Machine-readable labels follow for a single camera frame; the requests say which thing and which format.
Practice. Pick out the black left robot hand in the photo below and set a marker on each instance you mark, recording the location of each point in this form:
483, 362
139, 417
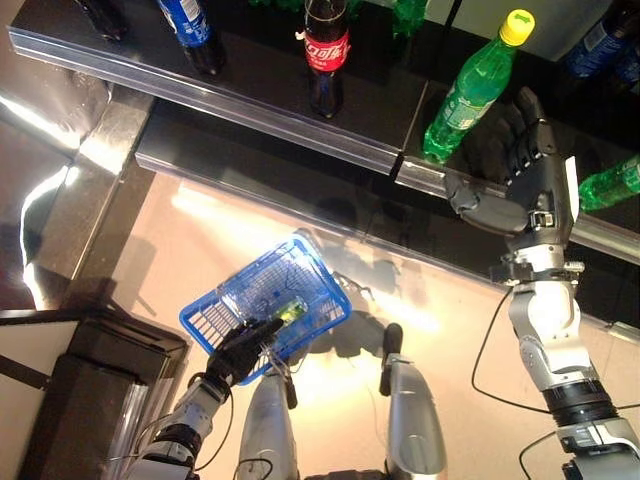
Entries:
240, 350

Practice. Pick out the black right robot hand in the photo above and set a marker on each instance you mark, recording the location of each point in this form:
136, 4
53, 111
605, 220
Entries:
540, 200

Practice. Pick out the blue plastic shopping basket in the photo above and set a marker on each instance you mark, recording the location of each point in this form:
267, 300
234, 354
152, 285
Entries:
280, 280

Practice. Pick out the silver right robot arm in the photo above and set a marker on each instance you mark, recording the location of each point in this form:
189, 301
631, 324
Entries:
545, 310

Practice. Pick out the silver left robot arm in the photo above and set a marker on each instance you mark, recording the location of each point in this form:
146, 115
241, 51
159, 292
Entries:
185, 420

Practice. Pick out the black floor box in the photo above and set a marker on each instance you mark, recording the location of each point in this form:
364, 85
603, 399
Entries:
100, 380

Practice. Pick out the silver right robot leg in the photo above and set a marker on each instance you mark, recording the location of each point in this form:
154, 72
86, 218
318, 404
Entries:
415, 415

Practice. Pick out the black shelf with clear rail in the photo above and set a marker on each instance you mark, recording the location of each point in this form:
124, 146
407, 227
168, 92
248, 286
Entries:
250, 85
575, 115

